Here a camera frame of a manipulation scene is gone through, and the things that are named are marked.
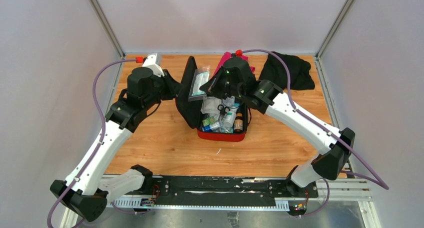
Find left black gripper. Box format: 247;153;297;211
143;69;184;110

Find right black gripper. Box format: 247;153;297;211
200;65;244;100

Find teal blister pack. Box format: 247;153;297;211
188;66;210;102

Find white gauze packet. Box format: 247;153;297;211
200;96;222;115

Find black handled scissors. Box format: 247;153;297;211
217;104;231;118

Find red black medicine kit case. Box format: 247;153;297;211
175;56;250;142

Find small green medicine box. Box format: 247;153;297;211
202;116;216;127

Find blue labelled bandage roll bag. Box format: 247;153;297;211
202;122;221;132

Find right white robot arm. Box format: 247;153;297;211
200;57;356;197

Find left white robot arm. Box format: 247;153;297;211
50;66;181;222

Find brown medicine bottle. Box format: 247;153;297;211
233;112;244;133

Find pink folded cloth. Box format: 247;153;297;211
215;51;256;75

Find white lotion bottle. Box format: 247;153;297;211
222;107;238;129

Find black folded cloth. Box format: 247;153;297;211
259;52;316;91

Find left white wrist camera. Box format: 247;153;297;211
132;53;165;78

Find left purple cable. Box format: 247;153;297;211
46;58;140;228

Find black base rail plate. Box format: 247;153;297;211
119;175;320;208

